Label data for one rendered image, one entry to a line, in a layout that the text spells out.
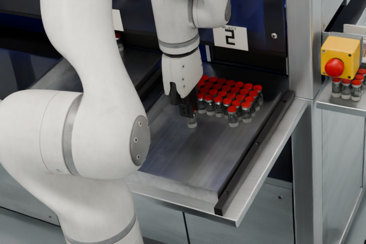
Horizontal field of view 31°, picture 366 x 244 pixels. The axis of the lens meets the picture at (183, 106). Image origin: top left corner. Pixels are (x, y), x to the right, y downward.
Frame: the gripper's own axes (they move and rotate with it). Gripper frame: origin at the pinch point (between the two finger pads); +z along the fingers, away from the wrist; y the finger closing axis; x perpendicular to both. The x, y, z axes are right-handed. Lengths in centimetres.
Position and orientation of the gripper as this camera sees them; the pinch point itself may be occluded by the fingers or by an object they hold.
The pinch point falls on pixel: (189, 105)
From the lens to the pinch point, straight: 143.8
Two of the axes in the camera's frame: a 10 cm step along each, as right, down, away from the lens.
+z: 1.3, 8.0, 5.9
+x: 8.8, 1.8, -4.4
